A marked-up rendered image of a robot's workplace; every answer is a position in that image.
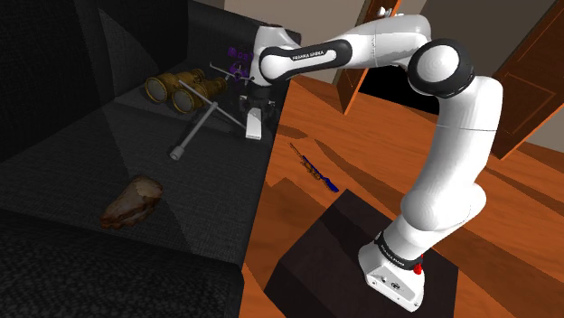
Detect purple toy with grey bars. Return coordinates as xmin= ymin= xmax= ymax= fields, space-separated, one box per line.
xmin=209 ymin=45 xmax=257 ymax=85

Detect grey cross wrench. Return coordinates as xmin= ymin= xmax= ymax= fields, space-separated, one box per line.
xmin=169 ymin=79 xmax=249 ymax=162

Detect blue and brown toy rifle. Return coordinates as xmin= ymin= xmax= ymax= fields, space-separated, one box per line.
xmin=288 ymin=141 xmax=341 ymax=194

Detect brass binoculars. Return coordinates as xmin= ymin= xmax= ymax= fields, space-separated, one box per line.
xmin=145 ymin=68 xmax=230 ymax=115

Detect brown wooden door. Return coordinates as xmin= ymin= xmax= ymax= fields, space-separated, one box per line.
xmin=490 ymin=0 xmax=564 ymax=161
xmin=336 ymin=0 xmax=403 ymax=116

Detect brown rough lump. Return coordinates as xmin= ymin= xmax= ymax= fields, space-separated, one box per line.
xmin=99 ymin=175 xmax=165 ymax=231

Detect dark robot stand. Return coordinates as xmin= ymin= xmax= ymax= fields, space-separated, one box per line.
xmin=263 ymin=189 xmax=460 ymax=318

